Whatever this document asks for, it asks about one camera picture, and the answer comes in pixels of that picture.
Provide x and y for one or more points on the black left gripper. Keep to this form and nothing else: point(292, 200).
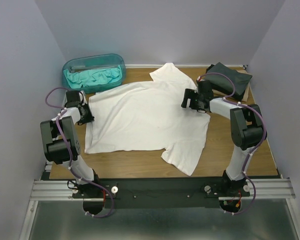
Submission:
point(90, 117)

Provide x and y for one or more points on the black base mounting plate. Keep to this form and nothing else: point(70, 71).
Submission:
point(162, 193)

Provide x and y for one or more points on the white printed t shirt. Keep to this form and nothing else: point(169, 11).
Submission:
point(148, 116)

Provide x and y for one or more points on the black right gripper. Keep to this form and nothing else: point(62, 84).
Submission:
point(189, 94)

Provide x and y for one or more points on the aluminium frame rail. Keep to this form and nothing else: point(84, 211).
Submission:
point(266, 214)

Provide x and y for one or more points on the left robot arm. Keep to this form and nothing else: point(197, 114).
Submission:
point(61, 144)

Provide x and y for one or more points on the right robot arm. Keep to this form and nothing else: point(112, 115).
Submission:
point(247, 130)

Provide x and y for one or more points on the teal t shirt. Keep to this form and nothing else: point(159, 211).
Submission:
point(93, 77)

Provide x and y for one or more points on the folded grey-green t shirt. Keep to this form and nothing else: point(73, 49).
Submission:
point(225, 80)

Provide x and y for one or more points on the teal plastic bin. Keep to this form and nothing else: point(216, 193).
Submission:
point(94, 62)

